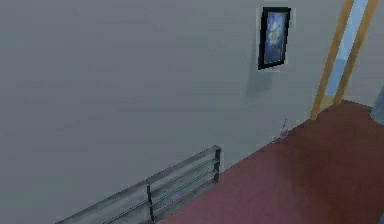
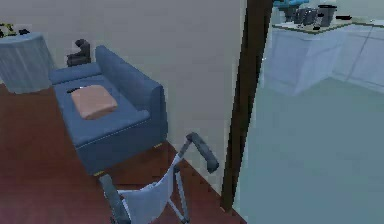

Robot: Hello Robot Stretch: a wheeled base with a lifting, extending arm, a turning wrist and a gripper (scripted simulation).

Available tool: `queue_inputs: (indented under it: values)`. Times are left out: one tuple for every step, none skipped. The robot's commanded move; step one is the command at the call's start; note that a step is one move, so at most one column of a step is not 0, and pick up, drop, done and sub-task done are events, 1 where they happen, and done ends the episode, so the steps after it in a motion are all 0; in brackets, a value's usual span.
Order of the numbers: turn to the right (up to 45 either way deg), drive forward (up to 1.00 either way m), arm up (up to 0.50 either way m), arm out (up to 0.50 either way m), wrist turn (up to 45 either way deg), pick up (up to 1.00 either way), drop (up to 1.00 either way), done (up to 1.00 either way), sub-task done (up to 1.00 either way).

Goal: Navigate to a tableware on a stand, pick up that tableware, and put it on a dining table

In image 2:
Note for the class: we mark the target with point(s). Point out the pale blue round stand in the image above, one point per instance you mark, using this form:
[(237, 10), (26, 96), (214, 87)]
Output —
[(23, 63)]

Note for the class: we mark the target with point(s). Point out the yellow and black tableware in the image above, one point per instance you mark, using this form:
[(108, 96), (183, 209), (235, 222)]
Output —
[(7, 30)]

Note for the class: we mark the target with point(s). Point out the blue sofa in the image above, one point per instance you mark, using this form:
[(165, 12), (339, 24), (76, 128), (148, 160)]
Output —
[(126, 100)]

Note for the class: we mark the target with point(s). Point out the pink cushion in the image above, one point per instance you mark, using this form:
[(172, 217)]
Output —
[(93, 101)]

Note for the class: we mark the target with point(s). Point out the white kitchen cabinets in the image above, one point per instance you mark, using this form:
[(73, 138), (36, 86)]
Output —
[(316, 60)]

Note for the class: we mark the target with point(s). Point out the dark grey kettle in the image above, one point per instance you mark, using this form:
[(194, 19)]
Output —
[(305, 15)]

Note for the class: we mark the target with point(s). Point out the black pot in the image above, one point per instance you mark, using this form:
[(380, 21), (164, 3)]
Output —
[(326, 15)]

